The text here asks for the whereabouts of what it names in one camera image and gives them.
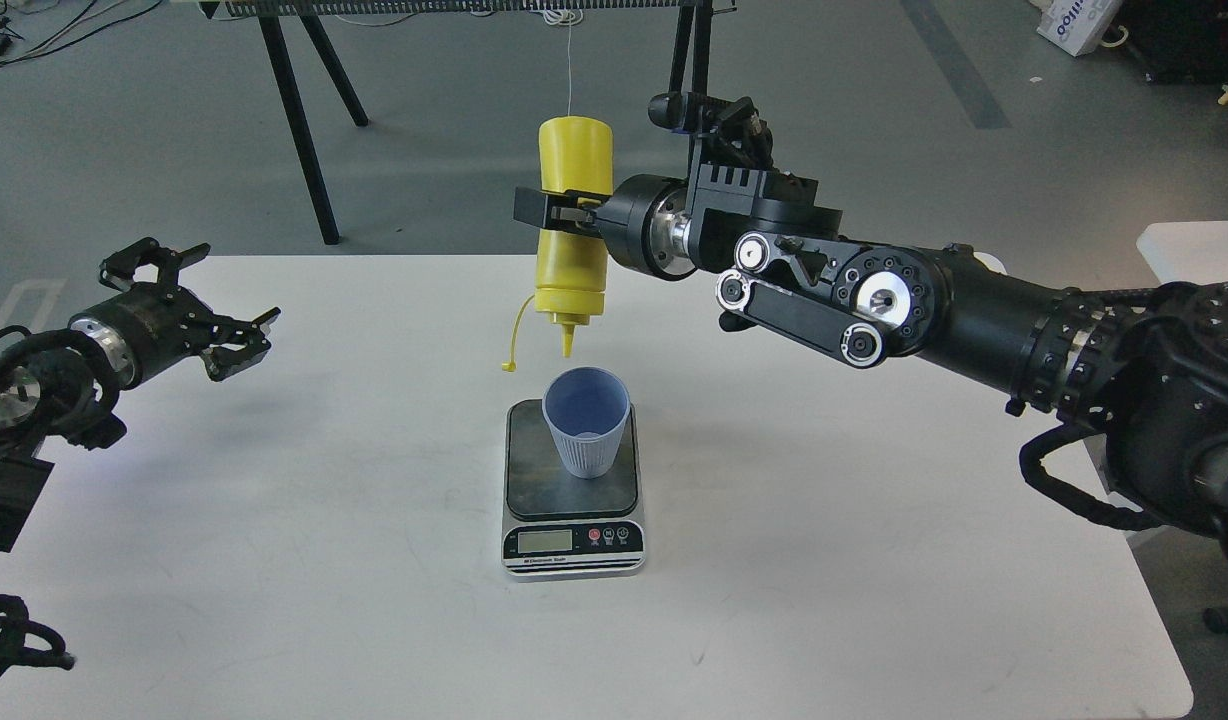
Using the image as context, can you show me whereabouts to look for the blue plastic cup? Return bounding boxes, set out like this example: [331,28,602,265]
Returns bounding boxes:
[542,366,632,479]

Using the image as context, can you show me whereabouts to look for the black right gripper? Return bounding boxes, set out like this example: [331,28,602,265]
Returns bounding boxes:
[513,174,698,281]

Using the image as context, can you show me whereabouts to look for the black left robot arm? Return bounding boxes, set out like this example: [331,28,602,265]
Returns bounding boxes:
[0,237,280,553]

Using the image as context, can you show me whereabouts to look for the white hanging cable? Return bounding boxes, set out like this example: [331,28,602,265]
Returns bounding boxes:
[544,9,585,120]

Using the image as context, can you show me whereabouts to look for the black floor cables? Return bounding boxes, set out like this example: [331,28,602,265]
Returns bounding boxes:
[0,0,165,72]

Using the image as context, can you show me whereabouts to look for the black equipment case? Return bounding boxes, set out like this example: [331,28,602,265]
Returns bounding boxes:
[1114,1,1228,85]

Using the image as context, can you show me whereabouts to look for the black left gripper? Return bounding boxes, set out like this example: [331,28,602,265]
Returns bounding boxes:
[69,237,281,389]

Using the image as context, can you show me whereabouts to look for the yellow squeeze bottle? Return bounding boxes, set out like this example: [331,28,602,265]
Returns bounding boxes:
[501,115,614,372]

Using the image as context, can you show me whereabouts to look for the black trestle table background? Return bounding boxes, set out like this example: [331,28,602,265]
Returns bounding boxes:
[196,1,737,246]

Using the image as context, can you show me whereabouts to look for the white cardboard box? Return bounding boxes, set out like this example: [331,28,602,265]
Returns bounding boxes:
[1036,0,1122,57]

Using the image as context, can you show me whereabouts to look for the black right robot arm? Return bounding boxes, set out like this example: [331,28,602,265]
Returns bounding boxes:
[515,92,1228,562]

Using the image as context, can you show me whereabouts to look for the silver digital kitchen scale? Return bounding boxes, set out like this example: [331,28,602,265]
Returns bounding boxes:
[500,398,647,582]

